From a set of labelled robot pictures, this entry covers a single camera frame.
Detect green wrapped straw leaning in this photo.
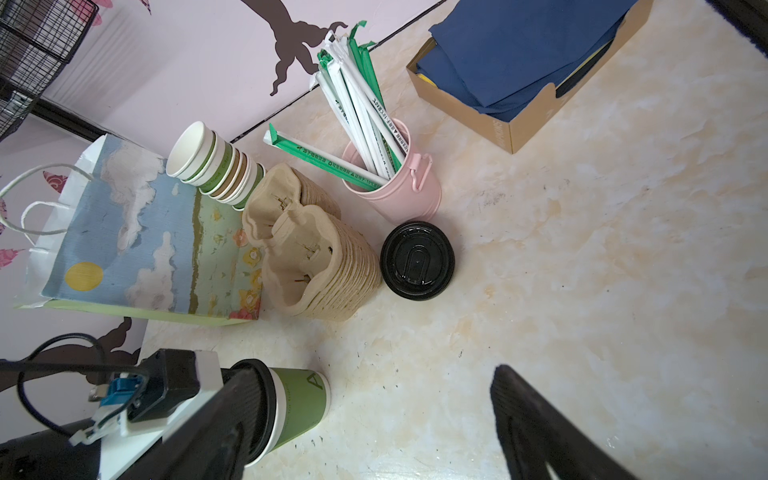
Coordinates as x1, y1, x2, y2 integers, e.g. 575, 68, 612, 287
263, 124, 385, 191

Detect paper gift bag with handles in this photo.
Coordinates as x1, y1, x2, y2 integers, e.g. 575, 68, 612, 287
6, 134, 262, 326

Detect pink bucket straw holder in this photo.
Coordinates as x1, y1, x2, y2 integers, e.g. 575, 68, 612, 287
342, 119, 442, 225

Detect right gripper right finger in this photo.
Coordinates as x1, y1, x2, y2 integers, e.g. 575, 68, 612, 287
490, 365, 635, 479

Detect black wire basket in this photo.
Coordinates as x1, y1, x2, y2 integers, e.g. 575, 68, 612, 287
1, 0, 99, 139

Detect green paper cup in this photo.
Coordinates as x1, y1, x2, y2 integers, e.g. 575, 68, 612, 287
248, 366, 331, 467

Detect cardboard box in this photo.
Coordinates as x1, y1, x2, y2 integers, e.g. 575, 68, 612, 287
407, 1, 652, 153

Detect black coffee lid stack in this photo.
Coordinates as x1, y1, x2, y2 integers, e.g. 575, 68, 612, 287
380, 220, 456, 301

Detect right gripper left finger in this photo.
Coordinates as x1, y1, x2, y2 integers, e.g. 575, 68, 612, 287
121, 368, 264, 479

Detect brown pulp cup carrier stack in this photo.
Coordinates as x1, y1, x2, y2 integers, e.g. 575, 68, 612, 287
242, 163, 382, 322

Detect stack of paper cups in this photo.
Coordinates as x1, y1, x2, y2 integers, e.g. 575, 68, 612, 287
166, 121, 267, 211

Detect dark blue napkins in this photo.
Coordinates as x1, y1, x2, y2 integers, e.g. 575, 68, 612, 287
416, 0, 635, 122

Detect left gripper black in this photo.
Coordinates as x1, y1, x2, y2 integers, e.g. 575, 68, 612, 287
0, 413, 169, 480

